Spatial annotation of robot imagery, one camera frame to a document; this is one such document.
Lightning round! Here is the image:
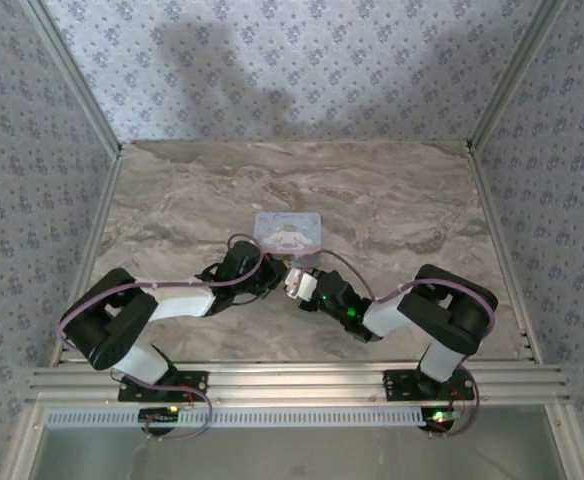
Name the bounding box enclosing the aluminium frame post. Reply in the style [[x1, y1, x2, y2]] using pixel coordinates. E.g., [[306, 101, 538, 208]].
[[24, 0, 124, 159], [465, 0, 571, 157]]

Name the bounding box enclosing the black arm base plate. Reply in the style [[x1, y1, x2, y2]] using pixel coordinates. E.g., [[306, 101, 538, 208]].
[[382, 368, 476, 402], [118, 368, 210, 403]]

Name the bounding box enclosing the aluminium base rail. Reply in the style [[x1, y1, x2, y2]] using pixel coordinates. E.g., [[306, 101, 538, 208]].
[[26, 364, 571, 405]]

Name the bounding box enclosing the controller board green light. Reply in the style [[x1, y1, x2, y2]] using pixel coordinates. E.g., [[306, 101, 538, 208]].
[[423, 407, 462, 427], [138, 406, 182, 422]]

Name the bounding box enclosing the white slotted cable duct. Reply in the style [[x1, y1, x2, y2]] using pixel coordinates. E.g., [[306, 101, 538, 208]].
[[45, 406, 454, 429]]

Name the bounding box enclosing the aluminium table side rail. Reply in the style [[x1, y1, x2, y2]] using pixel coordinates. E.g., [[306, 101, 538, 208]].
[[46, 149, 124, 369], [469, 149, 543, 365]]

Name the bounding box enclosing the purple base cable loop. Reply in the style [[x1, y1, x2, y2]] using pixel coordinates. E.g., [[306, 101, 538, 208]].
[[140, 385, 215, 443], [427, 366, 484, 440]]

